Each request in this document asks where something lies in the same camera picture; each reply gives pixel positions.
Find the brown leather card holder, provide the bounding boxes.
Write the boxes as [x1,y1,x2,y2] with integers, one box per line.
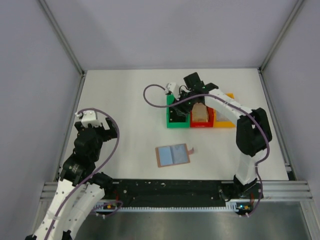
[155,143,195,168]

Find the gold cards stack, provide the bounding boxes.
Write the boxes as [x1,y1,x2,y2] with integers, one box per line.
[191,103,209,123]

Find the red plastic bin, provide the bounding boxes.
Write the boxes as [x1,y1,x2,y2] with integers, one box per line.
[190,103,215,128]

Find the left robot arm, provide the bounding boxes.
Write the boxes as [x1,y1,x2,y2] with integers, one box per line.
[26,108,120,240]

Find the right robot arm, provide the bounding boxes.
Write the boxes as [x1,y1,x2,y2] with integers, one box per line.
[165,72,272,198]

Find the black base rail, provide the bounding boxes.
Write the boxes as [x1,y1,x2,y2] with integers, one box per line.
[104,179,248,208]

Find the aluminium frame profile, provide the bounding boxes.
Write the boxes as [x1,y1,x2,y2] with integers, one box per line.
[36,0,85,76]

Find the silver cards stack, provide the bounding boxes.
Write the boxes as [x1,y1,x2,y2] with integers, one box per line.
[215,111,229,122]

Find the black cards stack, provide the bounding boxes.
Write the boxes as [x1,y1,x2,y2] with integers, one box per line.
[169,107,188,123]

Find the green plastic bin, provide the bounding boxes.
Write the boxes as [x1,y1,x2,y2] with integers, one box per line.
[166,102,190,129]

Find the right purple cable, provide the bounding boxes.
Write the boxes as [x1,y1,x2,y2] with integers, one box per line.
[143,84,270,218]

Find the purple cable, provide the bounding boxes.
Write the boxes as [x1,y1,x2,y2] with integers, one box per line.
[143,84,270,218]
[43,107,124,240]

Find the grey cable duct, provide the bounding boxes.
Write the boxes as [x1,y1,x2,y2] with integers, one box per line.
[92,202,240,213]

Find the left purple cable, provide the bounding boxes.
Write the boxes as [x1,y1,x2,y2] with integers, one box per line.
[43,107,124,240]

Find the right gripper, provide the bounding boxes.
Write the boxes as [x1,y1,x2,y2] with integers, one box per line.
[171,88,196,117]

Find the yellow plastic bin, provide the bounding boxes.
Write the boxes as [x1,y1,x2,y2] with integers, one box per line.
[213,108,235,128]

